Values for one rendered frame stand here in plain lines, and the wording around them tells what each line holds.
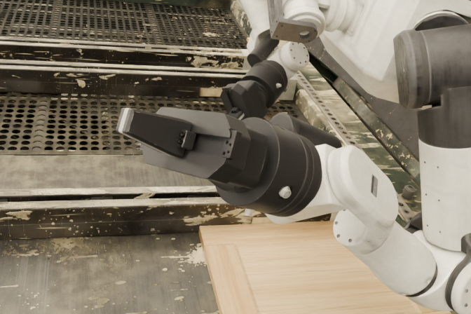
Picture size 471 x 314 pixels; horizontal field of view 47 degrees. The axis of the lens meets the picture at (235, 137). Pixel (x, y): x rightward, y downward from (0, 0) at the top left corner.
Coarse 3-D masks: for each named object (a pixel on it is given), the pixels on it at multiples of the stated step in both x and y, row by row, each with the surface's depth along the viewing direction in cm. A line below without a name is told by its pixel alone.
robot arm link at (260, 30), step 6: (258, 24) 122; (264, 24) 121; (252, 30) 123; (258, 30) 122; (264, 30) 121; (252, 36) 124; (258, 36) 123; (264, 36) 126; (252, 42) 124; (258, 42) 124; (252, 48) 124
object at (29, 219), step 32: (0, 192) 97; (32, 192) 98; (64, 192) 100; (96, 192) 101; (128, 192) 103; (160, 192) 104; (192, 192) 106; (0, 224) 95; (32, 224) 96; (64, 224) 98; (96, 224) 100; (128, 224) 101; (160, 224) 103; (192, 224) 105; (224, 224) 107
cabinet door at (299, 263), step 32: (256, 224) 108; (288, 224) 110; (320, 224) 111; (224, 256) 99; (256, 256) 101; (288, 256) 102; (320, 256) 103; (352, 256) 105; (224, 288) 92; (256, 288) 93; (288, 288) 95; (320, 288) 96; (352, 288) 97; (384, 288) 98
